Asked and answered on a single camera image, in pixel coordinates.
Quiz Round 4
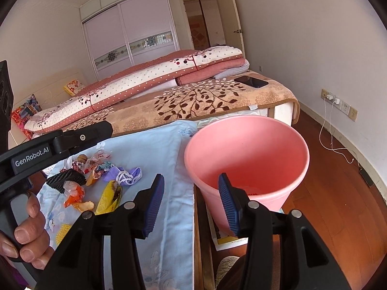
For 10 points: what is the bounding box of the black foam fruit net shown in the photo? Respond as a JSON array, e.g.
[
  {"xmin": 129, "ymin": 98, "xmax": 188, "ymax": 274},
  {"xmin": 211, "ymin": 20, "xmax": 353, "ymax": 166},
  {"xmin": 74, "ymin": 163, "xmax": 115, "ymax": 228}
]
[{"xmin": 46, "ymin": 169, "xmax": 87, "ymax": 194}]

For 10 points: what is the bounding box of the yellow foam fruit net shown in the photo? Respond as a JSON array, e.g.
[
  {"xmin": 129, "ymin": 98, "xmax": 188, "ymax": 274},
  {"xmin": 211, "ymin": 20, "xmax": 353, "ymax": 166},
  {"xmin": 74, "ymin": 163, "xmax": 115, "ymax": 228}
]
[{"xmin": 56, "ymin": 224, "xmax": 72, "ymax": 245}]

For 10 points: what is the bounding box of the pink plastic trash bin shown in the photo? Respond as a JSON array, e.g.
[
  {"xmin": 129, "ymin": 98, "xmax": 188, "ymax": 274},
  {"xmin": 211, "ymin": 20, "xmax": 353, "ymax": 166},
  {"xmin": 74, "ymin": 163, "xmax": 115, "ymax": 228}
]
[{"xmin": 184, "ymin": 115, "xmax": 310, "ymax": 234}]

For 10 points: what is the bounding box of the left hand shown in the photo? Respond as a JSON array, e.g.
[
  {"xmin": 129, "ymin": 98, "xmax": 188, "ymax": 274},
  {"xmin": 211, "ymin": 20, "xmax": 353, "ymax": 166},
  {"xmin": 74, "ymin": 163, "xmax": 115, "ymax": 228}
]
[{"xmin": 1, "ymin": 192, "xmax": 54, "ymax": 270}]

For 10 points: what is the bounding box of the light blue floral cloth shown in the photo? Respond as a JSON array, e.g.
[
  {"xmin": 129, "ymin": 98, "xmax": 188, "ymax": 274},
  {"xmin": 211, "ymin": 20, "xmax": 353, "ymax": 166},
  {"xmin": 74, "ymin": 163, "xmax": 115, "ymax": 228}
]
[{"xmin": 36, "ymin": 120, "xmax": 199, "ymax": 290}]

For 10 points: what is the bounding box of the purple white wrapper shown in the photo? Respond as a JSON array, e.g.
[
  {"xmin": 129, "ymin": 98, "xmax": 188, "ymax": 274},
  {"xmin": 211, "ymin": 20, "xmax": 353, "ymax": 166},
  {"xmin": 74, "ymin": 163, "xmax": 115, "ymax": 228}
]
[{"xmin": 102, "ymin": 166, "xmax": 142, "ymax": 187}]

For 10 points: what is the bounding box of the colourful patterned pillow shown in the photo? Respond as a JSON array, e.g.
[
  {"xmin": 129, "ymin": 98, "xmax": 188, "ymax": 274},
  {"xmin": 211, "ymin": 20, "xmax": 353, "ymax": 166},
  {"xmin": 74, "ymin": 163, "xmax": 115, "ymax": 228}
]
[{"xmin": 11, "ymin": 94, "xmax": 42, "ymax": 140}]

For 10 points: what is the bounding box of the orange peel piece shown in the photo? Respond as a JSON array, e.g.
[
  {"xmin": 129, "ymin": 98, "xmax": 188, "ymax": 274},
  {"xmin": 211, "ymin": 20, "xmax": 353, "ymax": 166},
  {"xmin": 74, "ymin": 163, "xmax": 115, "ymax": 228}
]
[{"xmin": 72, "ymin": 201, "xmax": 95, "ymax": 213}]

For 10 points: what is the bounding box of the orange clear plastic wrapper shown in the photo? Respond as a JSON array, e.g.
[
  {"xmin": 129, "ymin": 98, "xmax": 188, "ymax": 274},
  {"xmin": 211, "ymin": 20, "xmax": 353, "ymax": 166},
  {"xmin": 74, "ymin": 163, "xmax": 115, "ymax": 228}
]
[{"xmin": 64, "ymin": 181, "xmax": 85, "ymax": 208}]

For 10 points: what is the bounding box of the red white crumpled wrapper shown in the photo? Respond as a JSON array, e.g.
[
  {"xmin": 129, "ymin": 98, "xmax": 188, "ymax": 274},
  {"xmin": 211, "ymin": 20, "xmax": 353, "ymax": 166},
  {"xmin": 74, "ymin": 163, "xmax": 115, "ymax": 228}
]
[{"xmin": 87, "ymin": 149, "xmax": 112, "ymax": 170}]

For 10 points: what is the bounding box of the walnut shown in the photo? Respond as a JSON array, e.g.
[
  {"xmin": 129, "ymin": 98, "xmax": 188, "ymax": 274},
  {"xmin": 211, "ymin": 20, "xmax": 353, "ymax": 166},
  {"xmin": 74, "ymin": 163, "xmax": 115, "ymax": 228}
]
[{"xmin": 77, "ymin": 154, "xmax": 88, "ymax": 163}]

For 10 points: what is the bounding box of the yellow red pillow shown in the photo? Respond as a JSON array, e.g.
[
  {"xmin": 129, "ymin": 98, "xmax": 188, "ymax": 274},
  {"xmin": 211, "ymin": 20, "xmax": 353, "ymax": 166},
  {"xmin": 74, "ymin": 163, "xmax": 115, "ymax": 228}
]
[{"xmin": 64, "ymin": 79, "xmax": 86, "ymax": 97}]

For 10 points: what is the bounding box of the brown leaf pattern blanket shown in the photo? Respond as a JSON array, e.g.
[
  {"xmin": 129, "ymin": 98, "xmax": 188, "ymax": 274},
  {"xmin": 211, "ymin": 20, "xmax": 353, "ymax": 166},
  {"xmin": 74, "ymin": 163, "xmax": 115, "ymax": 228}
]
[{"xmin": 64, "ymin": 71, "xmax": 300, "ymax": 136}]

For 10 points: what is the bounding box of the red white dotted quilt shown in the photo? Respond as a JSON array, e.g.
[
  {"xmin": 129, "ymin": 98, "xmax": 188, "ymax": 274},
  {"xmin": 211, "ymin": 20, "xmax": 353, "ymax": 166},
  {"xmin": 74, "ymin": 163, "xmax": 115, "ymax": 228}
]
[{"xmin": 25, "ymin": 45, "xmax": 243, "ymax": 134}]

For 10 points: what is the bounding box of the pink folded blanket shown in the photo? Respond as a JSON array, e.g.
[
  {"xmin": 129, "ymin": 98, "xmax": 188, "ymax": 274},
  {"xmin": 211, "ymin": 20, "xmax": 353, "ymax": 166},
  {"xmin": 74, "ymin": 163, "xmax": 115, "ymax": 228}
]
[{"xmin": 176, "ymin": 58, "xmax": 250, "ymax": 85}]

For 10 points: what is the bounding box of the black device on floor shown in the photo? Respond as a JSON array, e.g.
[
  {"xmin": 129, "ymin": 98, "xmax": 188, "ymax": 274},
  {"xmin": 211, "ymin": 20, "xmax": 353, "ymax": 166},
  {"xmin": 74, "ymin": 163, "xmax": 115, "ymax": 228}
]
[{"xmin": 359, "ymin": 167, "xmax": 375, "ymax": 188}]

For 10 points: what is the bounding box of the open room door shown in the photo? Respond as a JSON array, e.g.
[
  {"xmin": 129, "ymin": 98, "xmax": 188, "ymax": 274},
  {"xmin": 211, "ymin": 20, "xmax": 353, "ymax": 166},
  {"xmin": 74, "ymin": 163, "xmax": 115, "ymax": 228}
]
[{"xmin": 217, "ymin": 0, "xmax": 245, "ymax": 56}]

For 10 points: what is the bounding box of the white wardrobe with sliding doors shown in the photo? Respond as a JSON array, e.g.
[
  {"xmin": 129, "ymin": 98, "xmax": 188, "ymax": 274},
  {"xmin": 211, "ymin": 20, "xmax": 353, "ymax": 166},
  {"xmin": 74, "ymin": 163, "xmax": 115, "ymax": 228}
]
[{"xmin": 80, "ymin": 0, "xmax": 180, "ymax": 80}]

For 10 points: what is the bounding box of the bed frame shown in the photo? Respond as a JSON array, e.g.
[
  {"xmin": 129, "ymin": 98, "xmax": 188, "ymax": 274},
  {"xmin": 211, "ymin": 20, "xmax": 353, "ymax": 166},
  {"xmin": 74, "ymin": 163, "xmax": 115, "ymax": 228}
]
[{"xmin": 267, "ymin": 102, "xmax": 294, "ymax": 126}]

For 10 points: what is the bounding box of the white charger cable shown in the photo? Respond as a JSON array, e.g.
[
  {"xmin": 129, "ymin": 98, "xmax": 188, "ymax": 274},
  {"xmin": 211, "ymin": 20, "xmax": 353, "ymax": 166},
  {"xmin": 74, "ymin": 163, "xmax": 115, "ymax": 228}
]
[{"xmin": 319, "ymin": 96, "xmax": 355, "ymax": 165}]

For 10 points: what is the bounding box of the wall power outlet strip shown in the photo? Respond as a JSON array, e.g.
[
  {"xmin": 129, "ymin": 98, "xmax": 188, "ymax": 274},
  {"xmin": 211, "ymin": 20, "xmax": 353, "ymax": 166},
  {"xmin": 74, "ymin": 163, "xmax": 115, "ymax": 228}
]
[{"xmin": 321, "ymin": 89, "xmax": 358, "ymax": 122}]

